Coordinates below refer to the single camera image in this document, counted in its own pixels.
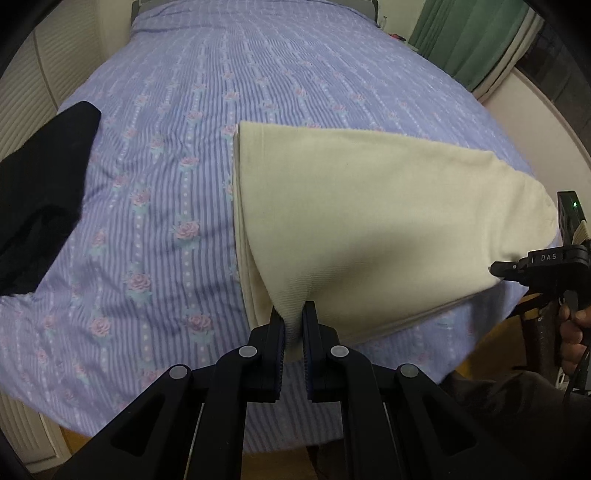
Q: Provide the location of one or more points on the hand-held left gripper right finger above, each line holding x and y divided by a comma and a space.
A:
314, 364

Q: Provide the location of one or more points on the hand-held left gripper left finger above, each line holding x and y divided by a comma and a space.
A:
273, 364

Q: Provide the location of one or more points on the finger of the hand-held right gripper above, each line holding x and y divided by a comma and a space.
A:
508, 269

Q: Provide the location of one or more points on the person's dark clothed leg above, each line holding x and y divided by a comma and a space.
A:
508, 429

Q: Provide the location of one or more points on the black folded cloth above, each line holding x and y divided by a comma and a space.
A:
41, 184

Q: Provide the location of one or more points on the grey padded headboard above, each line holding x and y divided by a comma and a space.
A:
372, 7

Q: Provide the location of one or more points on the green curtain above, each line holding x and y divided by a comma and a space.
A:
461, 37

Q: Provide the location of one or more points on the beige curtain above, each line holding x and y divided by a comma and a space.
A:
508, 69

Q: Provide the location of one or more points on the bed with floral purple sheet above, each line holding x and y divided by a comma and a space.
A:
184, 138

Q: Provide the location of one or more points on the cream pants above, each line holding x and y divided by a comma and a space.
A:
369, 207

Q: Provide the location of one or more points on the person's right hand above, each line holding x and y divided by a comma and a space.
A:
572, 337

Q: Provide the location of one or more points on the dark window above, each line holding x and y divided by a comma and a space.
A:
554, 69

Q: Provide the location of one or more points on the white louvred wardrobe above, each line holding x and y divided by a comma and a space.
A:
55, 60

